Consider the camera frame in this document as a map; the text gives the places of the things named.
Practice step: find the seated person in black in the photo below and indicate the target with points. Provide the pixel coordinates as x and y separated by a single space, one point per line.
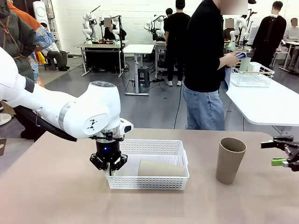
108 33

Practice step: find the black base robot workbench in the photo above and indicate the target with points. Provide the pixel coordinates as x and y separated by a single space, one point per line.
102 56

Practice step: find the brown paper cup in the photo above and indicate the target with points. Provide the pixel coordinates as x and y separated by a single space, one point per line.
230 163
158 168

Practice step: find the white round stand base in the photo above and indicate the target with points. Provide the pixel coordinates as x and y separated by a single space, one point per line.
4 119

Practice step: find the standing person in black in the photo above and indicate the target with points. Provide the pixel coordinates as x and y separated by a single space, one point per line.
176 28

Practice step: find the white standing desk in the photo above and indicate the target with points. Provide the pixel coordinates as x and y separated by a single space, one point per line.
137 48

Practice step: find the dark low stool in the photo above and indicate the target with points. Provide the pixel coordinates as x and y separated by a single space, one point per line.
51 65

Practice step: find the person's right forearm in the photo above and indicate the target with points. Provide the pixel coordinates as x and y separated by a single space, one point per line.
223 63

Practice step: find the black camera stand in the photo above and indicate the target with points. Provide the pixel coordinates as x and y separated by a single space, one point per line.
120 28

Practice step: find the person in orange and blue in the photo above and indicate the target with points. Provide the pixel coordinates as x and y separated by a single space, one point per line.
43 37

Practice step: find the grey plastic stool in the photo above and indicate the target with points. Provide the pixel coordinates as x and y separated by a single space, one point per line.
143 74

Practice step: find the white cup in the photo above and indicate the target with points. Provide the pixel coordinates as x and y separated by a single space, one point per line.
254 67

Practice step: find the person's right hand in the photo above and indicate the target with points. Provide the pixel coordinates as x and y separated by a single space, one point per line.
232 59

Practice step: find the person in white shirt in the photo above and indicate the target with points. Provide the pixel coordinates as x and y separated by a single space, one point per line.
57 56

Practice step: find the person in black shirt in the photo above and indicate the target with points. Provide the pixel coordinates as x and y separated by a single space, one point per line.
203 46

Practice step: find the seated person in grey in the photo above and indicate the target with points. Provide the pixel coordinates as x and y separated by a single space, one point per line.
293 32

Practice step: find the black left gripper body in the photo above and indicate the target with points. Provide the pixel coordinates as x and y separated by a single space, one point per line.
107 149

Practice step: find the person in black coat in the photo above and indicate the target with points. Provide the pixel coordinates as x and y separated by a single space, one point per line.
271 35

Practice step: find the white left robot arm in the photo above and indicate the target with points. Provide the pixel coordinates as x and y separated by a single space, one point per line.
46 102

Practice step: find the white desk with legs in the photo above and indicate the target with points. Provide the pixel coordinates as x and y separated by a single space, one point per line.
292 43

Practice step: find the white rounded table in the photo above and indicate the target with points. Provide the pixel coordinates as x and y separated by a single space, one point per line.
264 107

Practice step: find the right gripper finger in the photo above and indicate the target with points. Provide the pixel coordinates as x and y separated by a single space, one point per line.
278 141
278 162

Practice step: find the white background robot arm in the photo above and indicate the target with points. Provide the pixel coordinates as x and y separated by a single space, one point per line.
115 31
149 24
87 25
241 22

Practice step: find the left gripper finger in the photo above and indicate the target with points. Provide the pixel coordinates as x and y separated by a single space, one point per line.
98 162
120 161

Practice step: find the white perforated plastic basket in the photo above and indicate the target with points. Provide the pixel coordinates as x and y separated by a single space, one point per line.
149 184

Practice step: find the white board panel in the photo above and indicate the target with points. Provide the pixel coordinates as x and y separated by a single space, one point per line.
253 35

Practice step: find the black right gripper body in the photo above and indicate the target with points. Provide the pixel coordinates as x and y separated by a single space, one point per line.
294 154

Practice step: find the blue grey cloth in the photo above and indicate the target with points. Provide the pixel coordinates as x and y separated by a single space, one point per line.
226 79

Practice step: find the person in dark green vest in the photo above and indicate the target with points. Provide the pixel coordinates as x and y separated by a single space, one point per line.
16 35

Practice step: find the grey workbench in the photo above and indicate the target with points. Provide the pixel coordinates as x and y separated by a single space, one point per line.
161 44

